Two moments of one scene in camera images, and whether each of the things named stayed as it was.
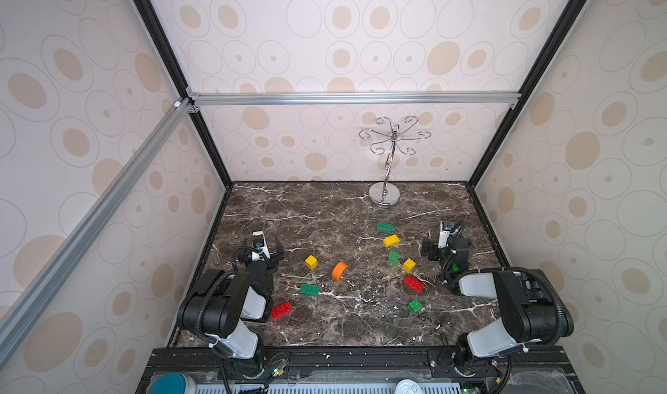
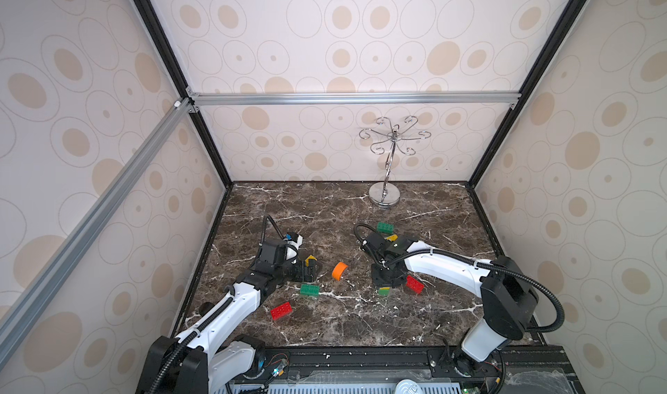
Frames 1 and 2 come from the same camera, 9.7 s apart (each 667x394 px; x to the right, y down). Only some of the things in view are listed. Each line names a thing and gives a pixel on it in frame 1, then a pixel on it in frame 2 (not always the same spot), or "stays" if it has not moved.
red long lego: (413, 284) stays
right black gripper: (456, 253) -> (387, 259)
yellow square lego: (311, 262) stays
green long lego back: (386, 227) stays
